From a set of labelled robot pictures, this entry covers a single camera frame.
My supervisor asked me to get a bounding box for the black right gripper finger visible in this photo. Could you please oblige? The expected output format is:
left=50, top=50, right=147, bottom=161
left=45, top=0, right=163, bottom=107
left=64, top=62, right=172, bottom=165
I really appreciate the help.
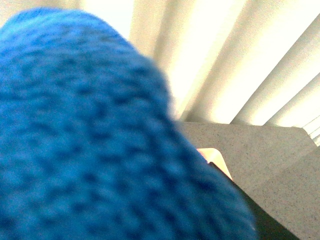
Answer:
left=208, top=162, right=298, bottom=240

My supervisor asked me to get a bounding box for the blue microfiber cloth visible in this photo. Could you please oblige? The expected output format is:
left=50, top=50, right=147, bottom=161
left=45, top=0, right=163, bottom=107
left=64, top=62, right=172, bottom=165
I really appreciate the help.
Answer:
left=0, top=7, right=258, bottom=240

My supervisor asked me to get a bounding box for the pink plastic bin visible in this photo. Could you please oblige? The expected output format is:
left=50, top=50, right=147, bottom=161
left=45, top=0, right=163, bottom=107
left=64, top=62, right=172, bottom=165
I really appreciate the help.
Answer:
left=197, top=148, right=234, bottom=181

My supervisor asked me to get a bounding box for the white pleated curtain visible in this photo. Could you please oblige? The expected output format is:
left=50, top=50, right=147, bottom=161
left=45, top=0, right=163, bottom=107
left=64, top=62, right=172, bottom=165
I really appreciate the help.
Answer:
left=0, top=0, right=320, bottom=144

